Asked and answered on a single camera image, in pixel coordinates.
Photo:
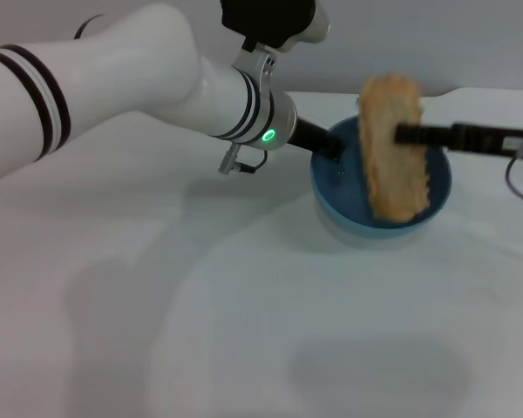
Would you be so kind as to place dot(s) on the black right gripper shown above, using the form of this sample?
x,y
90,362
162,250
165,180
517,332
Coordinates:
x,y
492,137

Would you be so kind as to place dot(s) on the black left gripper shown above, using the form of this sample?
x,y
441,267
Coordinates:
x,y
309,135

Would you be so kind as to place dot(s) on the blue bowl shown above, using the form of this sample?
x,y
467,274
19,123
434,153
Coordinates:
x,y
340,204

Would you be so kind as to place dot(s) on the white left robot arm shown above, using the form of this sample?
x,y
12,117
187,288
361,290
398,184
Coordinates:
x,y
135,74

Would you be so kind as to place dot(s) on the toasted bread slice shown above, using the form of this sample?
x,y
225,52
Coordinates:
x,y
388,174

